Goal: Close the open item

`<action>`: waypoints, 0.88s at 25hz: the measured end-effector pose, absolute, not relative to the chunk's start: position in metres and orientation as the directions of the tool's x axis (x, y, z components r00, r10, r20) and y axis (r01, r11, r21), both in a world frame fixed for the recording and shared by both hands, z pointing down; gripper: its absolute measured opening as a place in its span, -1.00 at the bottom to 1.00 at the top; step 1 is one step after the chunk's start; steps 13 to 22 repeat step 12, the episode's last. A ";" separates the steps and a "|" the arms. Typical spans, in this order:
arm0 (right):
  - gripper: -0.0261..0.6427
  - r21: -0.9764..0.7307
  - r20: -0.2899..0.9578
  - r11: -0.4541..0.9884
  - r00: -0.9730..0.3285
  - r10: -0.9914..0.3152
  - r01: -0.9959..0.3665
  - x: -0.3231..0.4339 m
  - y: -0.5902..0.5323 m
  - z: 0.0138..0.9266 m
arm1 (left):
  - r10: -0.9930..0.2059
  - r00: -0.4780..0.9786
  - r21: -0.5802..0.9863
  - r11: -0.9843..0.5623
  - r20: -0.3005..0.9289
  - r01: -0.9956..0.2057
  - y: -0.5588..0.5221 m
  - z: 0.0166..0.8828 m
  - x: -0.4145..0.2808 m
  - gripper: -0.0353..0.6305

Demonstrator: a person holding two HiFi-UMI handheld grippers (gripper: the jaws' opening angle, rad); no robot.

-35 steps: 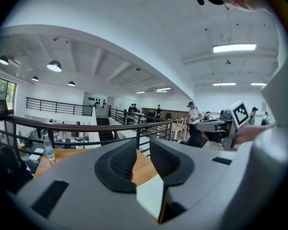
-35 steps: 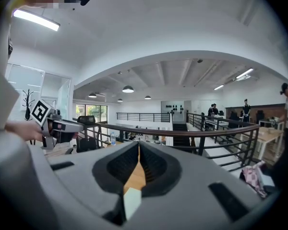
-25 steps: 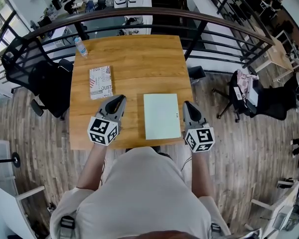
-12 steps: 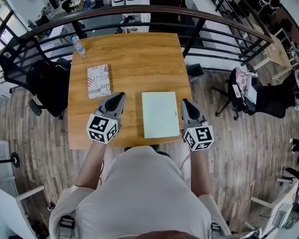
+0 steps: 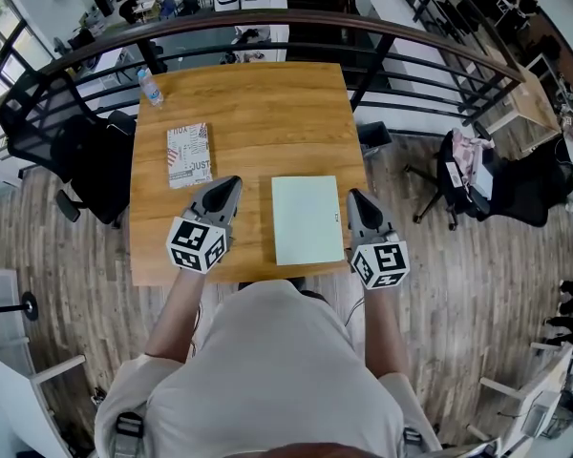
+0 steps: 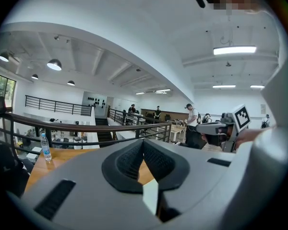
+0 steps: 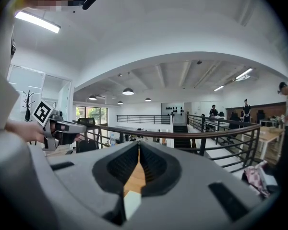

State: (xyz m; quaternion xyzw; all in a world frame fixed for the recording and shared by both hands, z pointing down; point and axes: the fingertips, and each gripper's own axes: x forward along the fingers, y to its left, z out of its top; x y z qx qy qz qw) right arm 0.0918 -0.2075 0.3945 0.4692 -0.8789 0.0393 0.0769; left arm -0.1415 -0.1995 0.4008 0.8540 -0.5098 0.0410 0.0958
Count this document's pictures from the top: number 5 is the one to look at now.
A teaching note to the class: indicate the person's right forearm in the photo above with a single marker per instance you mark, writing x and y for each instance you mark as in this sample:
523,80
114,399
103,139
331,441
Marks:
384,327

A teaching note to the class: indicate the clear plastic water bottle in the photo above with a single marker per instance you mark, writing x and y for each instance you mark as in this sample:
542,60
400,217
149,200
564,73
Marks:
151,89

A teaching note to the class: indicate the black chair with clothes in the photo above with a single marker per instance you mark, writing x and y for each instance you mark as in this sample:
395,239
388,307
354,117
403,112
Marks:
520,189

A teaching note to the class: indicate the person's left forearm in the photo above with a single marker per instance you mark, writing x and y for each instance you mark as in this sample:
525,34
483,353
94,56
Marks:
176,313

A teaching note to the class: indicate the pink checked cloth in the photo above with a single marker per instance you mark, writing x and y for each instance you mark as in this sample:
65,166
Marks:
468,153

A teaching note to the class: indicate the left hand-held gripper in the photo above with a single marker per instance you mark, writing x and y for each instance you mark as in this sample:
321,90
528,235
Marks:
191,243

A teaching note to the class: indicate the black mesh office chair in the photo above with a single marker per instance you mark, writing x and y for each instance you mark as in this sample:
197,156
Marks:
86,160

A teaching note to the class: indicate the black metal railing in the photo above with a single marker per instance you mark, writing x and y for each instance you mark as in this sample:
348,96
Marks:
286,17

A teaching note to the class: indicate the light wooden side desk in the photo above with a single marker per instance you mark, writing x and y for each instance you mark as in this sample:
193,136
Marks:
530,98

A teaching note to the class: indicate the black waste bin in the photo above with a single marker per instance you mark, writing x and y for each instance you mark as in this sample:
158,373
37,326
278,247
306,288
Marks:
375,137

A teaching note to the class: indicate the person's white shirt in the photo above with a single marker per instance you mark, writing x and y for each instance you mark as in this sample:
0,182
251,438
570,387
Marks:
267,375

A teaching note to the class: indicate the black round-base floor stand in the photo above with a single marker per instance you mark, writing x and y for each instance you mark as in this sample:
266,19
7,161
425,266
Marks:
28,306

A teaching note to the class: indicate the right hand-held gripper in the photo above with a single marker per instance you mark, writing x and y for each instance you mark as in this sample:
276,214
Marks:
381,265

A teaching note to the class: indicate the printed white and red book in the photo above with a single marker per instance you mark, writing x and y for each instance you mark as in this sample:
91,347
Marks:
189,155

